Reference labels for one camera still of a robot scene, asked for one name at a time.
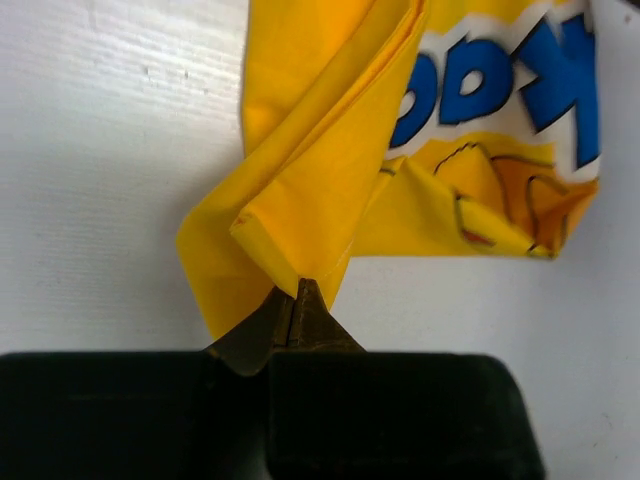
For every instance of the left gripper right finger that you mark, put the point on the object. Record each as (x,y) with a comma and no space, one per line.
(314,328)

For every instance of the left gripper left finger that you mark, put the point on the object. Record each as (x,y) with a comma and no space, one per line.
(248,346)

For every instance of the yellow pikachu cloth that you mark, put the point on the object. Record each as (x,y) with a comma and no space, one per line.
(397,128)

